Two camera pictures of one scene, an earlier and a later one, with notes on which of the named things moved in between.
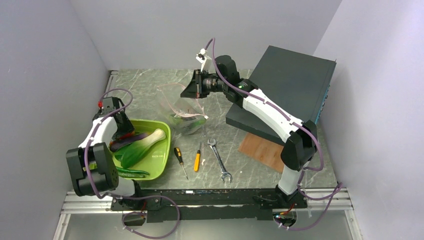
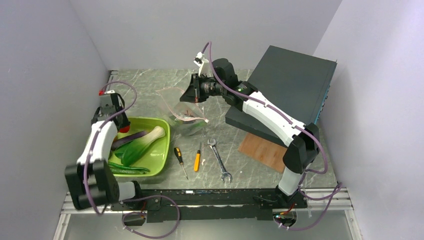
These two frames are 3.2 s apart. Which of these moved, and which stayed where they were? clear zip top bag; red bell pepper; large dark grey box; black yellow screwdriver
Moved: red bell pepper
Stayed: large dark grey box; clear zip top bag; black yellow screwdriver
